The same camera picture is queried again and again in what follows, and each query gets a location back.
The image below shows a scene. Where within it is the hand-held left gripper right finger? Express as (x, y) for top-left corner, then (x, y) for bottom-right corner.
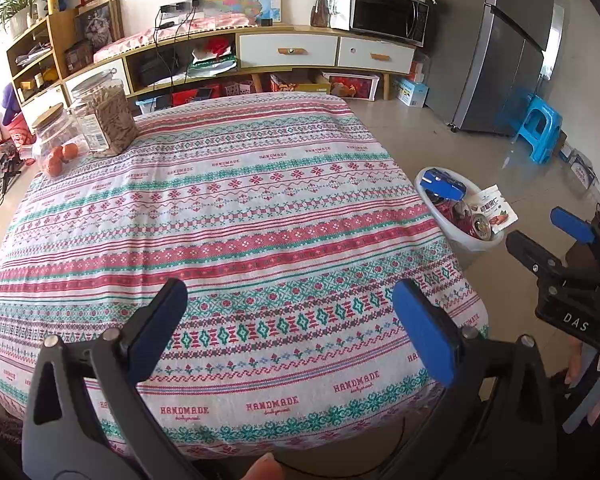
(391, 278), (563, 480)

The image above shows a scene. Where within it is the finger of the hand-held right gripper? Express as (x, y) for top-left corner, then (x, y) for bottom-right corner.
(550, 206), (600, 281)
(505, 230), (581, 286)

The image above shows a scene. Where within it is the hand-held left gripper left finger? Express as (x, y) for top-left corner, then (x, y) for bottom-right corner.
(21, 277), (201, 480)

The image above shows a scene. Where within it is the white printed snack packet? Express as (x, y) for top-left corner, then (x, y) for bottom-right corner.
(472, 185), (519, 233)

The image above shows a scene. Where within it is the white plastic bucket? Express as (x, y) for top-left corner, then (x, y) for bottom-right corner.
(414, 166), (506, 253)

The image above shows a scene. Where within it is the blue printed carton box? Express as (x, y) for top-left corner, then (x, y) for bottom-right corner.
(421, 169), (467, 201)

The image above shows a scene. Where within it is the person's right hand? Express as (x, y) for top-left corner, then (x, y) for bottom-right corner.
(562, 337), (600, 433)

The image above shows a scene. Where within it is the person's left hand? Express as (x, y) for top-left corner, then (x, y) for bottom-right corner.
(245, 452), (286, 480)

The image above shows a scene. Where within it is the white printed box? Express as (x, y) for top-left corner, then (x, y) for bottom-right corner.
(567, 152), (598, 190)

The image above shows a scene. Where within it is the blue plastic stool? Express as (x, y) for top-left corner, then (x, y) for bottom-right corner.
(517, 95), (563, 163)

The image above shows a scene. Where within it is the patterned pink green tablecloth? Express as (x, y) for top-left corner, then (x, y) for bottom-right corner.
(0, 91), (491, 463)

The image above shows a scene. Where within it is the grey refrigerator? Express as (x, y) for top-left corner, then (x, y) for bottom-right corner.
(422, 0), (556, 136)

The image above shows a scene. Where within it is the white blue carton box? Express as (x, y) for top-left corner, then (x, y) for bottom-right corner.
(394, 76), (429, 107)

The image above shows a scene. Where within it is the large glass biscuit jar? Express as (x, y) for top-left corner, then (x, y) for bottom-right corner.
(70, 69), (140, 158)

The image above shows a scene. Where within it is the glass jar with wooden lid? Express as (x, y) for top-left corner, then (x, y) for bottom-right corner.
(31, 103), (83, 178)

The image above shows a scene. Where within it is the red flat box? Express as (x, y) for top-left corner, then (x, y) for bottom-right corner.
(172, 87), (221, 108)

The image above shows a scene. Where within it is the white storage box red print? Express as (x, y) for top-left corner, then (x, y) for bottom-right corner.
(325, 71), (381, 101)

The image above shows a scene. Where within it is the pile of plastic bags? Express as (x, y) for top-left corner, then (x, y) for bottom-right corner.
(0, 110), (28, 171)

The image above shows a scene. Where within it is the black electronic device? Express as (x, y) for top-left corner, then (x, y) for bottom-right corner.
(139, 55), (178, 86)

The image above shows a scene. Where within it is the yellow cardboard box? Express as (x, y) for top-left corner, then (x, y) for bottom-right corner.
(270, 72), (331, 96)

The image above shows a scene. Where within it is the black microwave oven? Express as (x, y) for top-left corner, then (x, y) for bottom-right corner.
(330, 0), (430, 47)

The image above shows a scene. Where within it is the wooden white drawer cabinet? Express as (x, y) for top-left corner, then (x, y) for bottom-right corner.
(62, 24), (418, 111)

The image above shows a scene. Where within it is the framed cat picture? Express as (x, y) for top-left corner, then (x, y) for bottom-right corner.
(75, 0), (126, 53)

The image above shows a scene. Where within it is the wooden shelf unit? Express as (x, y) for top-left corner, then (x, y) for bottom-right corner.
(5, 7), (81, 106)

